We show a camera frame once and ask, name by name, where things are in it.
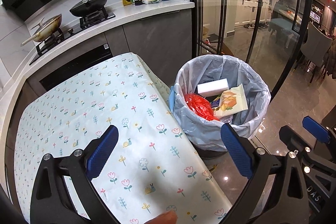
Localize beige cracker bag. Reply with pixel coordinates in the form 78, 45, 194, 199
211, 84, 248, 119

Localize red plastic bag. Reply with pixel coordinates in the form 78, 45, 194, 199
184, 93, 218, 121

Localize white foam block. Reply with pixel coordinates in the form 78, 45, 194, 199
197, 79, 229, 97

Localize trash bin with liner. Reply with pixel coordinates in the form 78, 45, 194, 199
170, 55, 271, 152

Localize person left hand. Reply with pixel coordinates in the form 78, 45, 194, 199
145, 211, 178, 224

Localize grey dining chair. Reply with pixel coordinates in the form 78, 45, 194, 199
301, 22, 333, 84

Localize floral patterned tablecloth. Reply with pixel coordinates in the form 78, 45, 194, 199
14, 53, 231, 223

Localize glass sliding door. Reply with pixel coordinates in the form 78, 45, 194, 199
192, 0, 335, 97

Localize beige frying pan with lid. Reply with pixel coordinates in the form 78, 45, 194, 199
21, 14, 62, 47

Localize black gas stove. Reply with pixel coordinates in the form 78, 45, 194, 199
29, 8, 116, 65

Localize black wok with lid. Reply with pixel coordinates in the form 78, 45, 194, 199
70, 0, 107, 17

